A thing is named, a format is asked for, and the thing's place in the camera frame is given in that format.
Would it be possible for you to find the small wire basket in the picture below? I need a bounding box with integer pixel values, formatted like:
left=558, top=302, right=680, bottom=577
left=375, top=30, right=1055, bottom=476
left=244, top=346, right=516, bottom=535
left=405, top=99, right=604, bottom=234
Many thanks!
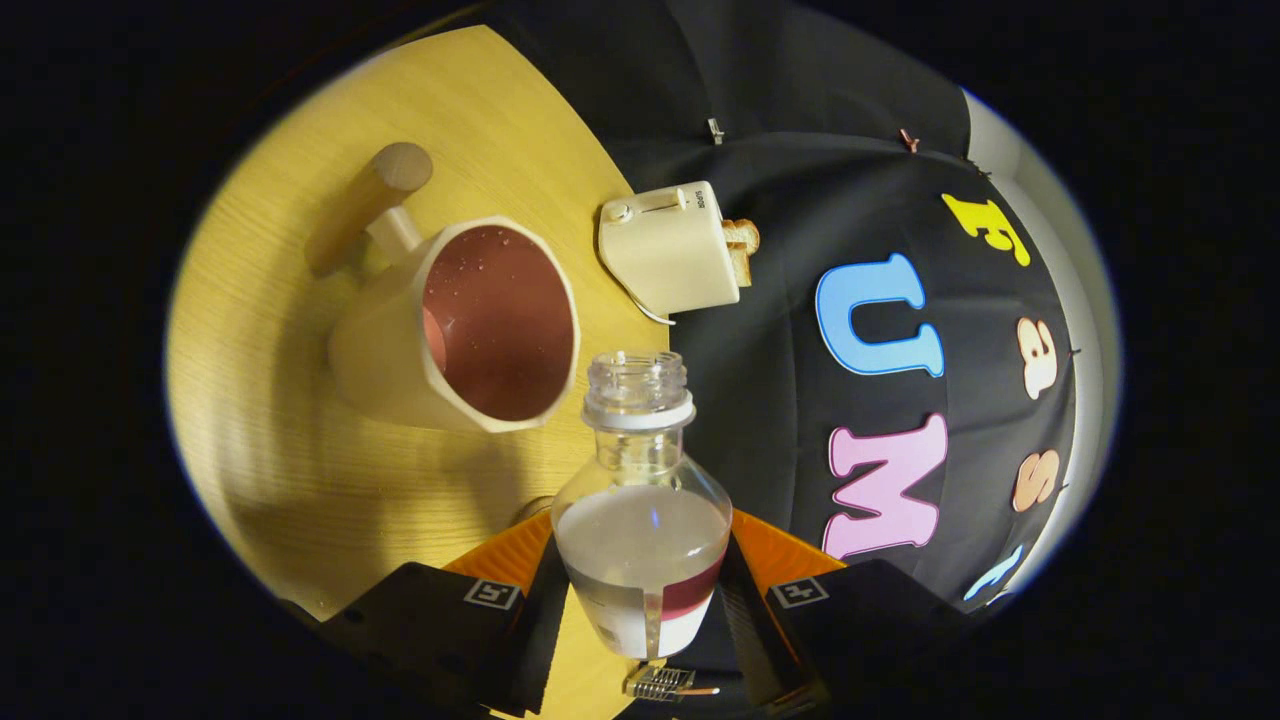
left=625, top=665, right=721, bottom=703

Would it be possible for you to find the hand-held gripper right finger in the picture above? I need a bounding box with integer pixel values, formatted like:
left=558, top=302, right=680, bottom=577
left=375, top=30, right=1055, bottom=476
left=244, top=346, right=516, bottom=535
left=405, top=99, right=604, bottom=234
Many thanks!
left=715, top=510, right=969, bottom=716

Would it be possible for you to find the white cup with wooden handle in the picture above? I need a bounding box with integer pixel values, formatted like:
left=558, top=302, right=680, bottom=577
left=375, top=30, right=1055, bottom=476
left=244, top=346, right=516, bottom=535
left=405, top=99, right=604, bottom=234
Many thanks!
left=305, top=142, right=582, bottom=434

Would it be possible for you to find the white toaster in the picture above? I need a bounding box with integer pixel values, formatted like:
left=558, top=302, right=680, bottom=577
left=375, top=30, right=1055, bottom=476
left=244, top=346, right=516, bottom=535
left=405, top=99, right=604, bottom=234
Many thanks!
left=598, top=181, right=746, bottom=327

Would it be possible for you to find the clear plastic juice bottle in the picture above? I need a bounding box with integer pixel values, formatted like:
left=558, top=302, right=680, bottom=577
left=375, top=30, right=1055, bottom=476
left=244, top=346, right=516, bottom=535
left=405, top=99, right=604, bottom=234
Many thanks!
left=551, top=350, right=734, bottom=661

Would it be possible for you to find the black backdrop cloth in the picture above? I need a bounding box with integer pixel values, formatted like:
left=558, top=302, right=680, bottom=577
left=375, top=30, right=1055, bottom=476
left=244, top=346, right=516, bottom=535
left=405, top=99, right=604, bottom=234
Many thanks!
left=490, top=0, right=1081, bottom=720

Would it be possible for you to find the wooden table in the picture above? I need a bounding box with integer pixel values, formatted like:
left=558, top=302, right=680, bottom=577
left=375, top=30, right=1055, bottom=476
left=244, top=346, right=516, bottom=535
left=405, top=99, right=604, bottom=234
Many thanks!
left=165, top=25, right=671, bottom=720

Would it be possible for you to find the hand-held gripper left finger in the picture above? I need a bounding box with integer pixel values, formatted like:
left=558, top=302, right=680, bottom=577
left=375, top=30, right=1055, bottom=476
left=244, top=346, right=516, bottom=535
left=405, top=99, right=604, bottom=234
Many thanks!
left=318, top=510, right=571, bottom=719

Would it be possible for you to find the toast slice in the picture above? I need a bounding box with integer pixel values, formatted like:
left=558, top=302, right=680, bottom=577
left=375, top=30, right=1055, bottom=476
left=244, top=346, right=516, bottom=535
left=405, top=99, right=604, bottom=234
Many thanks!
left=722, top=219, right=761, bottom=288

